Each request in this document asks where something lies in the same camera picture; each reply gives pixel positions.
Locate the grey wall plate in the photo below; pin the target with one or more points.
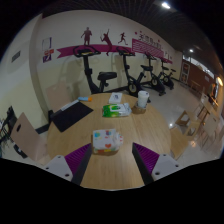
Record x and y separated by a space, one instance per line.
16 56

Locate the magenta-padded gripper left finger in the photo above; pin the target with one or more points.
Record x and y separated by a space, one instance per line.
55 166

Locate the blue and orange marker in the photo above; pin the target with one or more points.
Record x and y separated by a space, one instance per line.
85 99

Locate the brown round coaster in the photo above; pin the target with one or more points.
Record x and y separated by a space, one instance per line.
138 110

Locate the group of wooden chairs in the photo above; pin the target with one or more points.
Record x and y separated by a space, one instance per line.
206 123

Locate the white framed wall poster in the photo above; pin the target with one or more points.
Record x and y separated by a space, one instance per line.
47 43

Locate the green wet wipes pack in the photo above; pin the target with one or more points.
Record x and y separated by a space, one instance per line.
116 110

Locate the magenta sports wall decal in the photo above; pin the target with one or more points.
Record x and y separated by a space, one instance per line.
66 51

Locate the round ceiling light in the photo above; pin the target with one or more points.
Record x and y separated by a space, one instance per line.
165 5
191 51

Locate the purple wall poster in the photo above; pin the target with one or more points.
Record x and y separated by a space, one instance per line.
47 58

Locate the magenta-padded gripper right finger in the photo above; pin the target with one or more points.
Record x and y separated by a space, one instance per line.
166 165

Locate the black stand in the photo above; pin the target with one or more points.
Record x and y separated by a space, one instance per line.
8 123

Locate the black mouse pad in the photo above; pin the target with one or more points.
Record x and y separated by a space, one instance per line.
71 116

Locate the brown wooden chair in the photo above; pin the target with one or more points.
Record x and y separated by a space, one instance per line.
28 140

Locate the white paper cup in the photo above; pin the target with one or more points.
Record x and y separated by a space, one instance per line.
143 99

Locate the small white box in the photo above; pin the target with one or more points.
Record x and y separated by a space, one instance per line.
115 98

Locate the red wall sign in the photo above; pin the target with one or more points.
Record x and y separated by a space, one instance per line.
48 52

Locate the white paper strip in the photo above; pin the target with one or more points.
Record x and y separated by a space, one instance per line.
69 105

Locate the black exercise bike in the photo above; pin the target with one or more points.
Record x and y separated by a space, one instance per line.
128 71
88 71
154 79
168 78

